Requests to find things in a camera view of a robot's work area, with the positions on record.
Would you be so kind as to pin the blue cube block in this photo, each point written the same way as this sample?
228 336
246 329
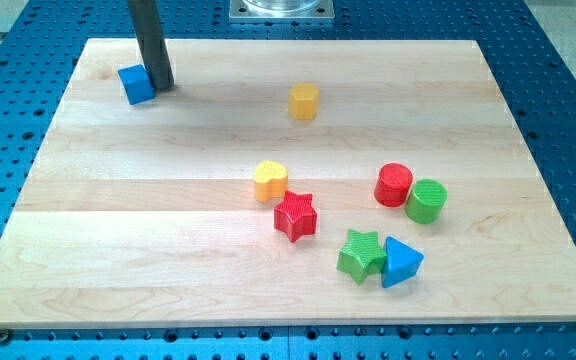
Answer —
136 84

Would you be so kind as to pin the light wooden board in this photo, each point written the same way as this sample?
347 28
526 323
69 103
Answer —
145 215

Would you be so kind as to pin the yellow heart block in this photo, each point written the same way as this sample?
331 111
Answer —
270 180

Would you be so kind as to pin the red star block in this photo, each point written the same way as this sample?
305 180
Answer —
295 216

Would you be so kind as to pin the yellow hexagon block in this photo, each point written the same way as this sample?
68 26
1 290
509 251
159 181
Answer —
303 101

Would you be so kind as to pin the red cylinder block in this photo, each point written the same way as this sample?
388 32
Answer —
393 184

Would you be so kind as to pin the green star block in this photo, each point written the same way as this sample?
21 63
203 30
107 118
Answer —
361 255

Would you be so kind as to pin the green cylinder block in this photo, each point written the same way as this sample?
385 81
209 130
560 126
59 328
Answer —
426 200

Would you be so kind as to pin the blue triangle block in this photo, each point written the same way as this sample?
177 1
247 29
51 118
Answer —
402 262

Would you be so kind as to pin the blue perforated table plate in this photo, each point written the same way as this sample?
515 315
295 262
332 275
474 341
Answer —
40 45

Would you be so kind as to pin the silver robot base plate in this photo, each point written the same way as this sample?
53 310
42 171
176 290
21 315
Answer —
249 10

